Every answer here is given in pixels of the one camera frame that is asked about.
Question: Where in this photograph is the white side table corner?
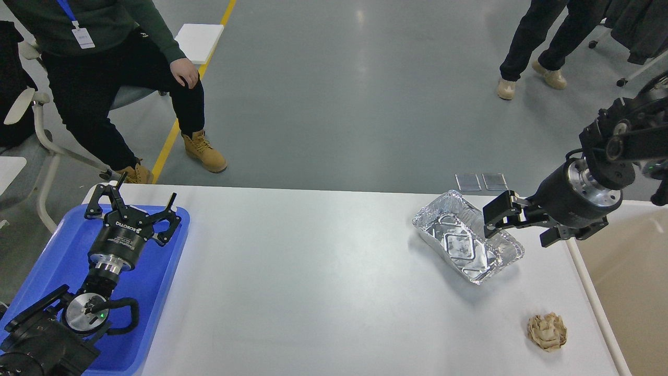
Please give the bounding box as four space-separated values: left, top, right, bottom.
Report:
0 156 27 195

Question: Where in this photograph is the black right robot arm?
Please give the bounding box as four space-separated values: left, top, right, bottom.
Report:
483 72 667 247

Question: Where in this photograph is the coat rack with dark clothes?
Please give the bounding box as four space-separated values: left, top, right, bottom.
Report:
588 1 667 87

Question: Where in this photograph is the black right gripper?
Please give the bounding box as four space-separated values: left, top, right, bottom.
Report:
483 159 623 248

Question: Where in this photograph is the seated person in green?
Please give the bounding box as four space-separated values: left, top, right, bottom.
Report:
5 1 228 184

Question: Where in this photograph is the right metal floor plate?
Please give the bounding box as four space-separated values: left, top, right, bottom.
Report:
482 173 508 191

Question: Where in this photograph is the blue plastic tray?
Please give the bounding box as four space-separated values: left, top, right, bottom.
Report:
0 203 190 376

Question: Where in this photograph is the aluminium foil tray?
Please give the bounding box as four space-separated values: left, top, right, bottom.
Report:
412 190 525 285

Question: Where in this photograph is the standing person in black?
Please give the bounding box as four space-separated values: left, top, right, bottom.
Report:
496 0 609 100

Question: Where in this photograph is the white foam board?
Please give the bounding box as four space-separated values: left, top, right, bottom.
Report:
175 23 224 66

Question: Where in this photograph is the beige plastic bin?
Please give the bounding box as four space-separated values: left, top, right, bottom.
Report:
567 201 667 375

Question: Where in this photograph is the grey office chair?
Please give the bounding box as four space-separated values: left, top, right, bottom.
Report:
3 41 167 234

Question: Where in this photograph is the left metal floor plate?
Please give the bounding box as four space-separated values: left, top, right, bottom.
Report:
455 173 482 191

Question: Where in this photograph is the metal floor plate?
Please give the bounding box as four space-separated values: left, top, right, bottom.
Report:
482 173 508 191
455 173 482 191

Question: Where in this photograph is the crumpled brown paper ball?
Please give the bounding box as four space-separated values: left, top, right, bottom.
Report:
527 312 568 352

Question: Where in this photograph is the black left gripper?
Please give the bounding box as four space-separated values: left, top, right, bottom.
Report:
84 172 182 271

